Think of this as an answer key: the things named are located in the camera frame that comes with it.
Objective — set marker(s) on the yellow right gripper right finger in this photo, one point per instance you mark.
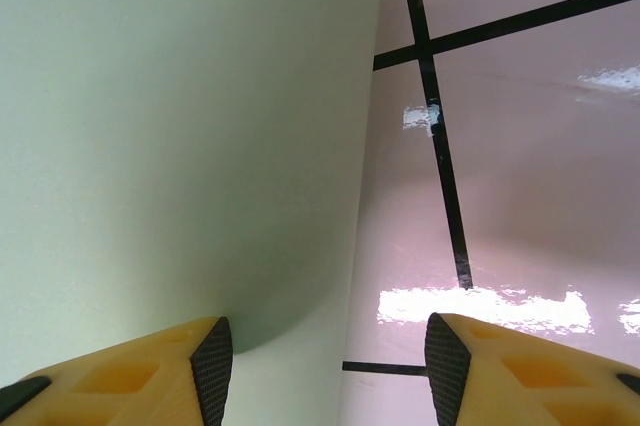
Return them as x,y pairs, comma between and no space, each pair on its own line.
540,386

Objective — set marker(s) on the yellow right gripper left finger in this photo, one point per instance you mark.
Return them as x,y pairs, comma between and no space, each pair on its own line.
100,386

